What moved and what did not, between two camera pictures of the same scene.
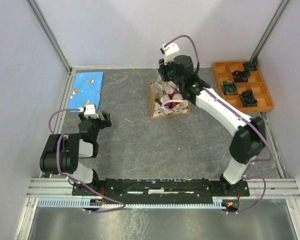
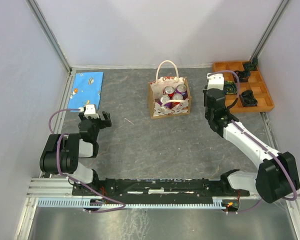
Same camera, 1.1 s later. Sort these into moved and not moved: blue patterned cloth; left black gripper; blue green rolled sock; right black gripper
Moved: right black gripper
Not moved: blue green rolled sock; left black gripper; blue patterned cloth
